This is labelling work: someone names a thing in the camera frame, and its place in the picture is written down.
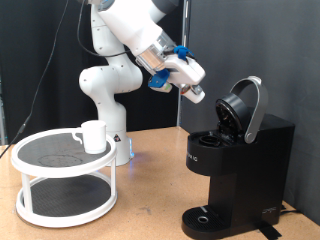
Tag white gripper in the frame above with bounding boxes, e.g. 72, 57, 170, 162
163, 54, 207, 96

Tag black Keurig coffee machine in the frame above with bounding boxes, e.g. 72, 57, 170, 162
180, 75, 296, 240

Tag white plastic mug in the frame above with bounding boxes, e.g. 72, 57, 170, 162
71, 120, 108, 155

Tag grey partition panel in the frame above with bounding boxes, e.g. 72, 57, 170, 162
180, 0, 320, 226

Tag white two-tier turntable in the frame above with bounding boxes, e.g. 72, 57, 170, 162
10, 127, 118, 229

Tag black curtain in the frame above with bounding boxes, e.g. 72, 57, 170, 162
0, 0, 185, 145

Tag wrist camera on blue mount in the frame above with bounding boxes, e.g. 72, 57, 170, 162
147, 68, 174, 94

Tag blue cable clip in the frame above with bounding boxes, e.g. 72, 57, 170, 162
173, 45, 195, 62

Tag black power cord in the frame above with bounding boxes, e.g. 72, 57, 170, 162
279, 203, 304, 215

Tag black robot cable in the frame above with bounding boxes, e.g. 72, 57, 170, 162
0, 0, 134, 158

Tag metal frame post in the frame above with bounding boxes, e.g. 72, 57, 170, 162
0, 74, 8, 146

